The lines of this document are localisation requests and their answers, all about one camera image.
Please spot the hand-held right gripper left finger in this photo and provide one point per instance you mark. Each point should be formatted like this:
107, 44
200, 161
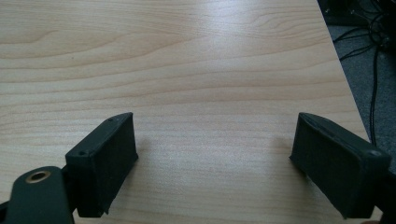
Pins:
102, 168

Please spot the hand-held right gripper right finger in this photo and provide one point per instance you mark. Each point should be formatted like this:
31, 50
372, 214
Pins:
339, 168

